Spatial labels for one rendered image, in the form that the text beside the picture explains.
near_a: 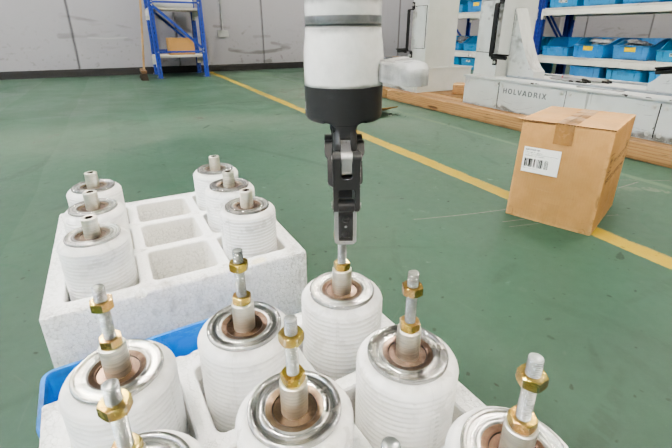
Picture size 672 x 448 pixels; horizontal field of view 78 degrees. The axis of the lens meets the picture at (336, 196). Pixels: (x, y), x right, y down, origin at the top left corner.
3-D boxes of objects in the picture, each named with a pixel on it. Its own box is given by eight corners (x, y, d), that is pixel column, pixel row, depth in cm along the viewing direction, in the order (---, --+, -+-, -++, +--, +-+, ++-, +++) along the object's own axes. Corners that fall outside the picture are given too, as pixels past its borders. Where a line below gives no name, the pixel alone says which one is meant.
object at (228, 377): (234, 508, 43) (215, 375, 37) (204, 439, 51) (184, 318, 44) (312, 458, 49) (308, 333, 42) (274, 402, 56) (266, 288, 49)
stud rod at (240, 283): (240, 318, 42) (234, 253, 39) (237, 313, 43) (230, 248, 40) (250, 315, 42) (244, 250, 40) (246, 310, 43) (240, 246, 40)
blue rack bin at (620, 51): (635, 57, 466) (640, 37, 458) (673, 59, 435) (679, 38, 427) (608, 59, 445) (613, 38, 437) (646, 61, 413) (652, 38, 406)
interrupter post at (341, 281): (351, 298, 48) (351, 274, 47) (330, 297, 48) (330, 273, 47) (352, 287, 50) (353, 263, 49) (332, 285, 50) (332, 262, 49)
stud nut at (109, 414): (100, 428, 24) (97, 417, 24) (96, 407, 26) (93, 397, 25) (136, 412, 25) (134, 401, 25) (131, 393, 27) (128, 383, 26)
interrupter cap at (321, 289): (373, 314, 45) (373, 309, 45) (304, 310, 46) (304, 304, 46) (374, 276, 52) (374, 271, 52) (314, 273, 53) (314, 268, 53)
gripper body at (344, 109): (306, 72, 43) (309, 158, 47) (301, 82, 36) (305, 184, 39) (377, 71, 44) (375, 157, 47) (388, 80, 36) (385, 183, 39)
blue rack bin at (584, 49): (596, 55, 502) (600, 37, 494) (629, 57, 470) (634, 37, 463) (569, 57, 481) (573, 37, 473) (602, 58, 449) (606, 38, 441)
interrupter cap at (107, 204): (117, 198, 76) (116, 194, 76) (119, 213, 70) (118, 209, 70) (69, 206, 73) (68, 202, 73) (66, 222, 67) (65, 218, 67)
